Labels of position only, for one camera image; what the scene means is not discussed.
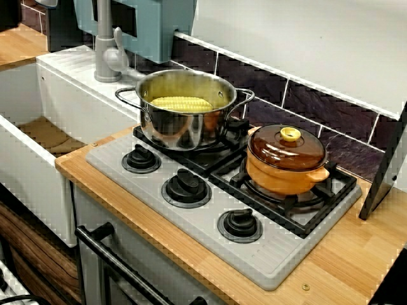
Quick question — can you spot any yellow corn cob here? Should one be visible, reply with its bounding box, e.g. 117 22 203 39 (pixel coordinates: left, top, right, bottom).
149 96 214 113

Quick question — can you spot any grey toy stove plate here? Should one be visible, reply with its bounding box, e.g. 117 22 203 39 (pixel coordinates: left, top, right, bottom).
85 125 363 292

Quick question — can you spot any orange plastic pot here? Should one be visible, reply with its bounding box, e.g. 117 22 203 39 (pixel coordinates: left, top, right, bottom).
245 125 331 194

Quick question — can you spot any black floor cable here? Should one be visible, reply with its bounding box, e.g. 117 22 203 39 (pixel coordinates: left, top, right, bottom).
0 294 48 305

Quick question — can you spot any stainless steel pot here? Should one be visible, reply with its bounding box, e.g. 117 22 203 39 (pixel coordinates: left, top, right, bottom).
114 69 255 152

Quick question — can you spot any transparent pot lid yellow knob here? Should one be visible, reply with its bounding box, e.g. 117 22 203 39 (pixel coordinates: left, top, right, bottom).
247 123 328 171

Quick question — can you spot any black burner grate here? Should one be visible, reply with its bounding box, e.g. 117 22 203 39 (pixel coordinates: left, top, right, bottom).
132 116 266 179
208 136 357 240

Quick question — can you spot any black stove knob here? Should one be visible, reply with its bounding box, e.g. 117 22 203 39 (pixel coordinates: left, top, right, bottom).
160 168 212 209
120 143 162 175
216 208 264 245

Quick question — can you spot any teal toy appliance box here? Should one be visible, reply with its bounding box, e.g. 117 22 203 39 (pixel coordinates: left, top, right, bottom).
73 0 198 64

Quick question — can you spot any black oven door handle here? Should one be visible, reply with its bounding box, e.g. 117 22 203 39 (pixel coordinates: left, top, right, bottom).
74 221 207 305

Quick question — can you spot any grey toy faucet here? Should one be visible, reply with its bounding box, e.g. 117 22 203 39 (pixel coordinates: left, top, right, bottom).
93 0 130 83

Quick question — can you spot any white toy sink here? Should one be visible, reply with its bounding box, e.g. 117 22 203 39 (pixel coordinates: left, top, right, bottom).
0 44 144 248

